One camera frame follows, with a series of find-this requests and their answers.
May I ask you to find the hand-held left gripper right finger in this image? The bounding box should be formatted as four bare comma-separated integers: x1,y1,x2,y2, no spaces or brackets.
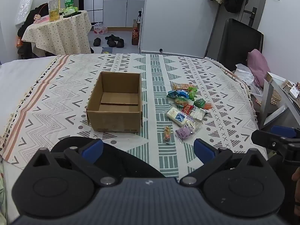
179,139,269,187

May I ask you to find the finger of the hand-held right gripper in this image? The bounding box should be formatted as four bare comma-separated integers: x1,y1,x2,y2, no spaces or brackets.
251,125,297,150

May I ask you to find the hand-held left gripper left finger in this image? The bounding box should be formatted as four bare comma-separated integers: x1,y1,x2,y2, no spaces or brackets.
30,139,119,188

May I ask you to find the purple snack packet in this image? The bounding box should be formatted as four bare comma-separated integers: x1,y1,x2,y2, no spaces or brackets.
175,125,193,143

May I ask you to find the white snack packet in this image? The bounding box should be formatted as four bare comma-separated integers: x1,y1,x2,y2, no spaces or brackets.
189,106,206,120
186,119,202,132

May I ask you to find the brown cardboard box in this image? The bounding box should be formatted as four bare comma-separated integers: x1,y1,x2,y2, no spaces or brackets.
86,71,143,133

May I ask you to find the small sausage snack stick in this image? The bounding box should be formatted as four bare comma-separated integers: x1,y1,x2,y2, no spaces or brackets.
163,126,172,144

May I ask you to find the white packet with blue label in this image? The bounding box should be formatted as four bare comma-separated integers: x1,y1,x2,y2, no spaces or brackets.
166,106,188,126

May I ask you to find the clear green-edged cookie packet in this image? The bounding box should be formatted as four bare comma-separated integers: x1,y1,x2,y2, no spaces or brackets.
188,87,199,100

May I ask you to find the grey side table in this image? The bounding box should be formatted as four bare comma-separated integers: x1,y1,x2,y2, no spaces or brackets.
260,71,300,130

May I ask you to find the woven basket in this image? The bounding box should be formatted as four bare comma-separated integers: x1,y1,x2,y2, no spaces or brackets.
270,90,282,105

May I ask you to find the blue snack packet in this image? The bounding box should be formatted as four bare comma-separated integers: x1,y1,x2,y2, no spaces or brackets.
167,90,188,99

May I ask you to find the orange cracker packet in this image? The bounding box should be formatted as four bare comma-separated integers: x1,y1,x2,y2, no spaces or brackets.
173,83,195,91

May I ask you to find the white plastic bag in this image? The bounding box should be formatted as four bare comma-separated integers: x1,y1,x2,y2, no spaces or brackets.
234,63,256,86

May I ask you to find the pink cloth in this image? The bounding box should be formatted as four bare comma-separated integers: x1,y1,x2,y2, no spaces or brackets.
247,49,272,88

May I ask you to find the patterned bed blanket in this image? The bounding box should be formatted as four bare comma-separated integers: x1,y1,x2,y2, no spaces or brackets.
0,53,269,183

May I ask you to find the black chair back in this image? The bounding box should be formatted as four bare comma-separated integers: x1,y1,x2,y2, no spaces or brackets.
204,18,264,73

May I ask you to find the dotted tablecloth table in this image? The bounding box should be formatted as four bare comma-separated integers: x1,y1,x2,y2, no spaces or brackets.
21,10,92,57

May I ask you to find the brown drink bottle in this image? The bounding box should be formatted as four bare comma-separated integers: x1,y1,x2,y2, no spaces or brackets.
131,27,140,46

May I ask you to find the pack of water bottles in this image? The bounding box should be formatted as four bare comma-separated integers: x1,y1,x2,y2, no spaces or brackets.
93,23,108,35

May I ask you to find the white kitchen cabinet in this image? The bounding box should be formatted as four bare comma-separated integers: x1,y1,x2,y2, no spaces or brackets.
102,0,146,29

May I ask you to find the black clothing pile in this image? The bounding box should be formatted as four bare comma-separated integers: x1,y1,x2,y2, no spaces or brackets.
17,3,50,59

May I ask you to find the yellow oil bottle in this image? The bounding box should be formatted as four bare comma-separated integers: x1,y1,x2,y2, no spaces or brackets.
48,0,61,22

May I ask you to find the bubble wrap sheet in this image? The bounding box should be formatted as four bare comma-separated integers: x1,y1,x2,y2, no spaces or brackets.
15,0,34,27

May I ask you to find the black door handle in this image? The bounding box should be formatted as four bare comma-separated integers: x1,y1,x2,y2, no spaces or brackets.
249,7,257,27

